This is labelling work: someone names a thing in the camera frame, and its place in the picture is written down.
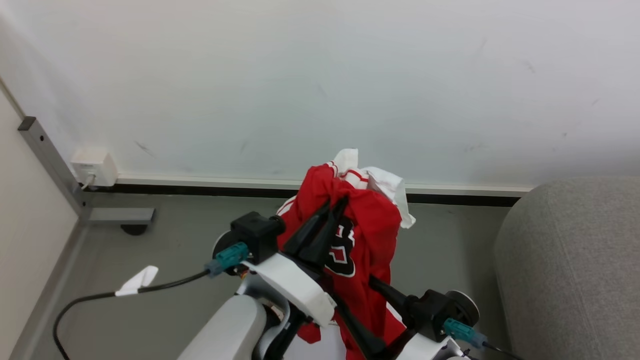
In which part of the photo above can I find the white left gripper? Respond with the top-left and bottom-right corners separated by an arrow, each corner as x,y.
243,196 -> 349,327

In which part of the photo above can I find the grey fabric sofa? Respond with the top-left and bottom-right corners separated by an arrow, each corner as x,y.
494,176 -> 640,360

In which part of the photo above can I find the white wall socket box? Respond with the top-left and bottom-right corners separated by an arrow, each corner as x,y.
70,148 -> 119,190

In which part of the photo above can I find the white black wall skirting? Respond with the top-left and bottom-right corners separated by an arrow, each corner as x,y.
82,172 -> 535,208

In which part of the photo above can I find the black cable with white tag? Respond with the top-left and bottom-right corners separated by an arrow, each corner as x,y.
52,265 -> 211,360

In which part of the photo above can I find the teal cable connector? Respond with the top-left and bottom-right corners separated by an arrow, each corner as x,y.
443,318 -> 487,349
204,242 -> 250,278

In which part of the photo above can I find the thin black cable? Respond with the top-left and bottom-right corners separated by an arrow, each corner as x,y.
482,342 -> 527,360

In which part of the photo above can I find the red white sports jersey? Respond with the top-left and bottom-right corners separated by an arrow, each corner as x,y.
276,148 -> 417,360

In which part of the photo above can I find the grey metal frame post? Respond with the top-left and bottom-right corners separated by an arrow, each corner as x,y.
17,116 -> 156,226

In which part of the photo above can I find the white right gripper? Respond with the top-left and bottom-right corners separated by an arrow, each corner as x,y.
331,276 -> 470,360

